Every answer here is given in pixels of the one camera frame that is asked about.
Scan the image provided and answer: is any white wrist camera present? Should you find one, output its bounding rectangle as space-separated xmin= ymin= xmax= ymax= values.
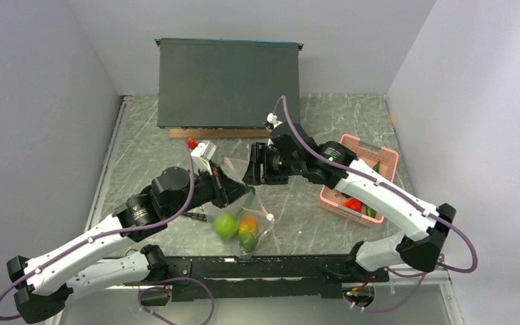
xmin=188 ymin=138 xmax=217 ymax=174
xmin=264 ymin=112 xmax=282 ymax=132

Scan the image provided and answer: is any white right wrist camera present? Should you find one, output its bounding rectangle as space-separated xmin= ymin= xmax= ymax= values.
xmin=264 ymin=112 xmax=282 ymax=132

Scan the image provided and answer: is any wooden block under box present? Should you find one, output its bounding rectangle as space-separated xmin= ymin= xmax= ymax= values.
xmin=169 ymin=129 xmax=269 ymax=139

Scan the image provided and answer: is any pink plastic basket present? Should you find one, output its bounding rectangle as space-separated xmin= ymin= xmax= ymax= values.
xmin=319 ymin=134 xmax=399 ymax=227

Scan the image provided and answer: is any black T-handle tool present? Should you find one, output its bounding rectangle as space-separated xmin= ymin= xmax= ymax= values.
xmin=182 ymin=212 xmax=207 ymax=222

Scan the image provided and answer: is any green cucumber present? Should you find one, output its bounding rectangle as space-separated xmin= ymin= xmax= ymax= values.
xmin=365 ymin=161 xmax=381 ymax=219

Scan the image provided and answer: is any clear pink-dotted zip bag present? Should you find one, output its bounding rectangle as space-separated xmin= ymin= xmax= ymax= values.
xmin=206 ymin=156 xmax=276 ymax=259

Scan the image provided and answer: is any orange-green mango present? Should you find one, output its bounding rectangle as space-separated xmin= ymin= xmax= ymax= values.
xmin=238 ymin=215 xmax=259 ymax=253

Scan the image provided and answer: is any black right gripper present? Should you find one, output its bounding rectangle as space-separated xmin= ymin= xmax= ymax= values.
xmin=242 ymin=142 xmax=303 ymax=185

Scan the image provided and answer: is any dark grey rack box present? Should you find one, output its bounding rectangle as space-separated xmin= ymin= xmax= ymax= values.
xmin=155 ymin=38 xmax=303 ymax=129

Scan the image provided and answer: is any red strawberry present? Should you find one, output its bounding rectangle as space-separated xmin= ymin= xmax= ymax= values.
xmin=341 ymin=198 xmax=362 ymax=213

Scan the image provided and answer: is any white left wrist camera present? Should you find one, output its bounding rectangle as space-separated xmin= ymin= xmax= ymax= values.
xmin=188 ymin=138 xmax=217 ymax=174

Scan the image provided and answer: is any green apple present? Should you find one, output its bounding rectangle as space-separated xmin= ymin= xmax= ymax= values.
xmin=213 ymin=213 xmax=238 ymax=240

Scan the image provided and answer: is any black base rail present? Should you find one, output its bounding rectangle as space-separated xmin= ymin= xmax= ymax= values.
xmin=126 ymin=254 xmax=389 ymax=302

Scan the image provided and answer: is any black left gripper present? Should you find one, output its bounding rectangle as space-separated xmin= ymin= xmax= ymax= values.
xmin=166 ymin=162 xmax=251 ymax=219

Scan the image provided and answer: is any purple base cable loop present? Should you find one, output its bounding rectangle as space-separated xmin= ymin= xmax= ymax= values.
xmin=137 ymin=278 xmax=216 ymax=325

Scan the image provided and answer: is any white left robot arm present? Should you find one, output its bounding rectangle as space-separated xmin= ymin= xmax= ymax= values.
xmin=7 ymin=164 xmax=251 ymax=324

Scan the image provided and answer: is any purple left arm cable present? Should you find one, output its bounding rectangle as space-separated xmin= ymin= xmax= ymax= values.
xmin=0 ymin=139 xmax=196 ymax=322

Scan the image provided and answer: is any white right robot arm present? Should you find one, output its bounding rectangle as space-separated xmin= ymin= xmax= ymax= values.
xmin=242 ymin=123 xmax=455 ymax=281

